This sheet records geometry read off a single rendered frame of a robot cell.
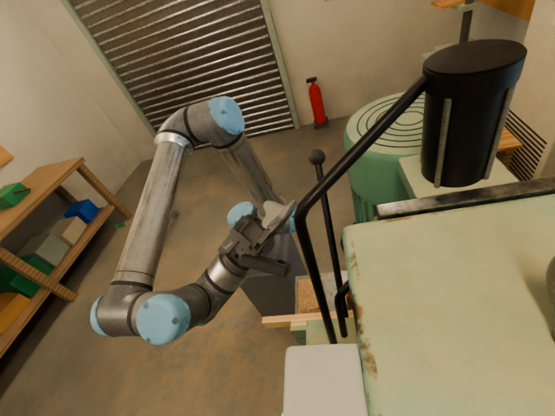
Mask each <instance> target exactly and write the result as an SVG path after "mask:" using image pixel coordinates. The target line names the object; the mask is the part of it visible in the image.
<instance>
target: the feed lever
mask: <svg viewBox="0 0 555 416"><path fill-rule="evenodd" d="M308 159H309V161H310V163H311V164H312V165H315V171H316V176H317V181H319V180H320V179H321V178H322V177H323V176H324V173H323V169H322V163H323V162H324V161H325V153H324V151H323V150H322V149H313V150H312V151H310V153H309V156H308ZM320 199H321V204H322V209H323V214H324V218H325V227H326V232H327V237H328V241H329V246H330V255H331V260H332V265H333V269H334V279H335V283H336V288H337V291H338V290H339V288H340V287H341V286H342V285H343V281H342V276H341V271H340V266H339V258H338V253H337V248H336V243H335V238H334V230H333V225H332V220H331V215H330V207H329V202H328V197H327V192H326V193H325V194H324V195H323V196H322V197H321V198H320ZM343 307H344V317H345V318H348V317H349V314H348V309H347V304H346V299H345V297H344V298H343Z"/></svg>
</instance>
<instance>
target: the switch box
mask: <svg viewBox="0 0 555 416"><path fill-rule="evenodd" d="M283 416H369V415H368V405H367V399H366V393H365V388H364V382H363V372H362V366H361V361H360V355H359V349H358V344H356V343H341V344H325V345H308V346H291V347H288V348H287V350H286V356H285V371H284V396H283Z"/></svg>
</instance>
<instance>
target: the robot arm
mask: <svg viewBox="0 0 555 416"><path fill-rule="evenodd" d="M205 141H210V143H211V145H212V146H213V147H214V148H215V149H216V150H217V152H218V153H219V155H220V156H221V157H222V158H223V160H224V161H225V163H226V164H227V166H228V167H229V169H230V170H231V172H232V173H233V174H234V175H235V177H236V179H237V180H238V181H239V183H240V185H241V186H242V187H243V188H244V190H245V191H246V193H247V194H248V195H249V197H250V199H251V200H252V202H253V203H254V204H255V205H256V207H254V205H253V204H252V203H251V202H248V201H244V202H243V203H242V202H240V203H239V204H237V205H236V206H234V207H233V208H232V209H231V210H230V212H229V214H228V215H227V221H228V223H229V225H230V227H231V230H230V234H229V236H228V237H227V238H226V239H225V241H224V242H223V243H222V245H221V246H220V247H219V248H218V249H217V250H218V251H219V252H220V253H219V254H218V255H217V256H216V258H215V259H214V260H213V261H212V263H211V264H210V265H209V266H208V268H207V269H206V270H205V271H204V272H203V273H202V275H201V276H200V277H199V278H198V280H197V281H195V282H193V283H191V284H188V285H186V286H182V287H180V288H178V289H175V290H172V291H153V287H154V285H153V284H154V279H155V275H156V272H157V268H158V265H159V260H160V256H161V253H162V249H163V246H164V240H165V237H166V233H167V230H168V224H169V221H170V218H171V214H172V211H173V205H174V202H175V199H176V195H177V192H178V186H179V183H180V180H181V176H182V173H183V167H184V164H185V161H186V158H188V157H190V156H191V155H192V152H193V150H194V148H195V147H196V146H197V145H198V144H199V143H201V142H205ZM154 144H155V146H156V148H157V151H156V154H155V156H154V161H153V163H152V166H151V169H150V171H149V175H148V177H147V180H146V183H145V187H144V190H143V192H142V195H141V198H140V202H139V205H138V207H137V210H136V213H135V217H134V219H133V222H132V225H131V227H130V232H129V234H128V237H127V240H126V244H125V247H124V249H123V252H122V255H121V258H120V261H119V263H118V266H117V269H116V273H115V276H114V278H113V279H112V281H111V285H110V286H109V289H108V292H107V293H106V294H104V295H102V296H100V297H99V298H98V299H97V300H96V301H95V302H94V304H93V305H92V308H91V311H90V323H91V325H92V328H93V329H94V331H95V332H97V333H98V334H101V335H103V336H109V337H113V338H117V337H142V338H143V339H144V340H145V341H146V342H148V343H151V344H153V345H164V344H167V343H171V342H173V341H175V340H177V339H178V338H180V337H182V336H183V335H184V334H185V333H186V332H187V331H189V330H190V329H192V328H194V327H195V326H203V325H205V324H208V323H209V322H210V321H212V320H213V319H214V318H215V317H216V315H217V313H218V311H219V310H220V309H221V308H222V307H223V305H224V304H225V303H226V302H227V300H228V299H229V298H230V297H231V296H232V295H233V294H234V293H235V292H236V290H237V289H238V288H239V287H240V286H241V285H242V283H243V282H244V281H245V280H246V278H247V277H248V273H247V271H248V270H249V269H250V268H252V269H254V270H258V271H261V272H266V273H270V274H273V275H276V276H279V277H286V276H287V274H288V273H289V272H290V268H291V264H290V263H289V262H284V261H283V260H277V259H273V258H267V257H265V256H266V255H268V254H269V253H270V252H271V251H272V249H273V247H274V244H275V239H274V238H275V235H277V234H290V233H294V232H296V229H295V224H294V219H293V216H294V214H295V212H296V200H295V199H293V200H292V201H290V202H287V201H286V199H285V198H284V197H282V196H279V195H278V193H277V191H276V190H275V188H274V186H273V184H272V183H271V181H270V179H269V177H268V175H267V173H266V172H265V170H264V168H263V166H262V164H261V163H260V161H259V159H258V157H257V155H256V153H255V152H254V150H253V148H252V146H251V144H250V142H249V141H248V139H247V137H246V135H245V134H244V117H243V116H242V112H241V110H240V108H239V106H238V105H237V103H236V102H235V101H234V100H233V99H232V98H230V97H226V96H223V97H213V98H212V99H210V100H207V101H204V102H199V103H196V104H193V105H191V106H185V107H183V108H181V109H179V110H178V111H176V112H175V113H173V114H172V115H171V116H170V117H169V118H168V119H167V120H166V121H165V122H164V123H163V124H162V125H161V126H160V128H159V130H158V132H157V134H156V136H155V139H154Z"/></svg>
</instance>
